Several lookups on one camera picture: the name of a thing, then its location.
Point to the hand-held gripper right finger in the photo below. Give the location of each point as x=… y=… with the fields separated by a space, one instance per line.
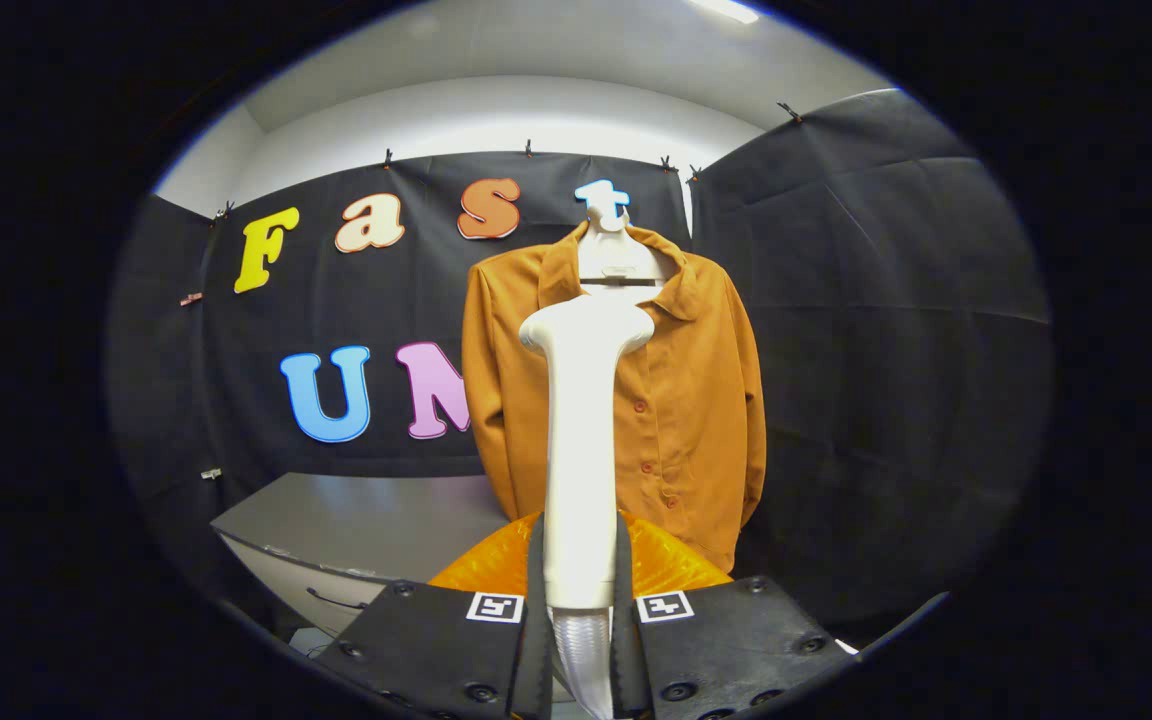
x=624 y=640

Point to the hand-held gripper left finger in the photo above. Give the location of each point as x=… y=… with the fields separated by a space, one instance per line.
x=537 y=640

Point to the white garment steamer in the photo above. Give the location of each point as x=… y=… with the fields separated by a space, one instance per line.
x=581 y=450

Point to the orange button shirt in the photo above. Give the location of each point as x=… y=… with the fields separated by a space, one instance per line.
x=696 y=400

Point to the grey cabinet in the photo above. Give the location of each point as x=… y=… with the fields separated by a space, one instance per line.
x=386 y=520

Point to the white mannequin torso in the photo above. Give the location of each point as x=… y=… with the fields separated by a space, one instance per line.
x=616 y=255

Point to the row of black clips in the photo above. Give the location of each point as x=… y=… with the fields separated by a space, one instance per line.
x=528 y=149

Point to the long ceiling light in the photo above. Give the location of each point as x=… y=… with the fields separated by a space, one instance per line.
x=726 y=10

